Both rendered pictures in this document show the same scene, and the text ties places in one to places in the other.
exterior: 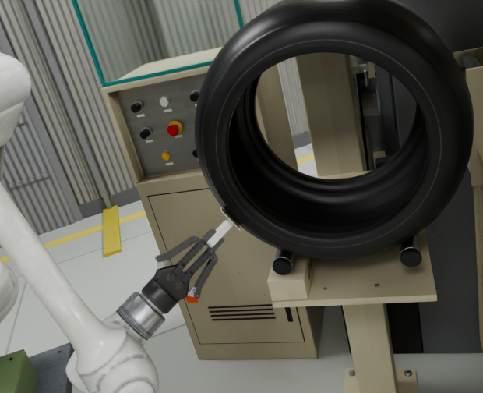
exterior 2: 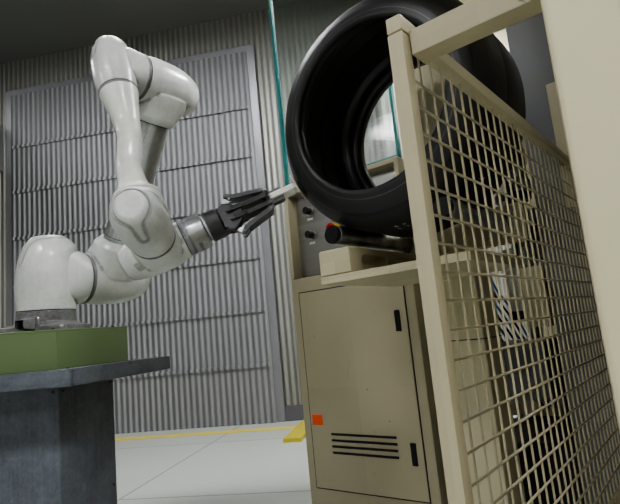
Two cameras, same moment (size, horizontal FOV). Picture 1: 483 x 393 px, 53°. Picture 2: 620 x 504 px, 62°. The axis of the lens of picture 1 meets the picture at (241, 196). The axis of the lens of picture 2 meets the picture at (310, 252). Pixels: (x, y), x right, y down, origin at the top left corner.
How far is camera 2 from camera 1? 0.94 m
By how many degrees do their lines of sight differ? 38
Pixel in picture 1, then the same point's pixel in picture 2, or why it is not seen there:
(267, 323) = (389, 465)
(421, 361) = not seen: outside the picture
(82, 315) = (133, 162)
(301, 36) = (354, 13)
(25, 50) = (281, 252)
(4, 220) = (126, 125)
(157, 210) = (304, 308)
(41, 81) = (286, 280)
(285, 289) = (332, 260)
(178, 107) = not seen: hidden behind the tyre
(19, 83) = (185, 85)
